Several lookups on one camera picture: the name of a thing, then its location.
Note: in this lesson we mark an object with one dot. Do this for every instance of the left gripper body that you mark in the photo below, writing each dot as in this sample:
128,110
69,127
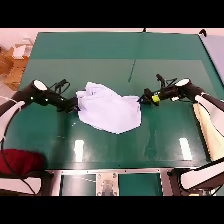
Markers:
68,104

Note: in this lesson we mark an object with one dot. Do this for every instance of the cardboard box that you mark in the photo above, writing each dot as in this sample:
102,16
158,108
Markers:
13,65

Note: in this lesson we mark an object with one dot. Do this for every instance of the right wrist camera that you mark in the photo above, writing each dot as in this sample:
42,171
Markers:
164,81

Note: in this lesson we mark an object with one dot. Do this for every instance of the cream garment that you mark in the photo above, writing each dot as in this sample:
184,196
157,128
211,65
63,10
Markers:
210,128

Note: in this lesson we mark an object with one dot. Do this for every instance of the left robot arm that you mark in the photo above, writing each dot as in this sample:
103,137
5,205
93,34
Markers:
33,94

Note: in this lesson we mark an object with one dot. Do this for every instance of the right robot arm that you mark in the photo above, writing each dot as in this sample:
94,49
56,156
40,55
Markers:
200,96

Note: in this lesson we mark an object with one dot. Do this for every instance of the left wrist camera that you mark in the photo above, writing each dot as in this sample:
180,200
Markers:
61,84

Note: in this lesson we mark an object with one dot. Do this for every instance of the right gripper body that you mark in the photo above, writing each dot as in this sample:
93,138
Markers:
150,95

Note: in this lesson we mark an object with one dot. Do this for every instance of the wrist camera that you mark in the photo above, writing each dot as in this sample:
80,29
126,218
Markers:
61,84
164,81

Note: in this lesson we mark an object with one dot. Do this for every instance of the red garment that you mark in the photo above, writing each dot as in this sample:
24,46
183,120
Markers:
21,161

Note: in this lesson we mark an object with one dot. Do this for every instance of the silver frame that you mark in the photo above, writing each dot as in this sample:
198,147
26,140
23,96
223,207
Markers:
106,182

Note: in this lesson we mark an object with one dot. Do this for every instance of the white shirt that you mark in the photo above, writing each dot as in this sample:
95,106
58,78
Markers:
110,110

